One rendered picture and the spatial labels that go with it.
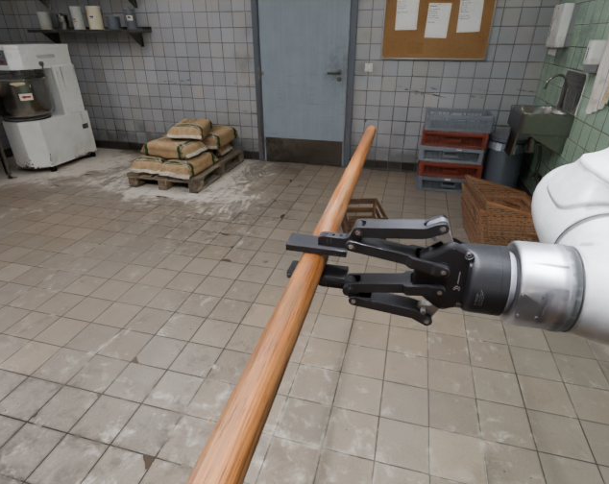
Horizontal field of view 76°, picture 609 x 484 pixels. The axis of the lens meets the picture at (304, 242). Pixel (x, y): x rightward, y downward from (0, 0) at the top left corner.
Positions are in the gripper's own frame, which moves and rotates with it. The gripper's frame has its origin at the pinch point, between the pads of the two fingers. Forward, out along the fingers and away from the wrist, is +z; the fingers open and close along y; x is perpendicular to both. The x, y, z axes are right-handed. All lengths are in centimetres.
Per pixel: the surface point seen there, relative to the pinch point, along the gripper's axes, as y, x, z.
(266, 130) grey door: 78, 421, 155
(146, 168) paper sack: 95, 297, 241
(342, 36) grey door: -22, 419, 65
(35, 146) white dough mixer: 85, 310, 388
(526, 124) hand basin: 38, 302, -99
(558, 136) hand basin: 47, 304, -124
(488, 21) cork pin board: -34, 418, -74
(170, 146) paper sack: 74, 306, 216
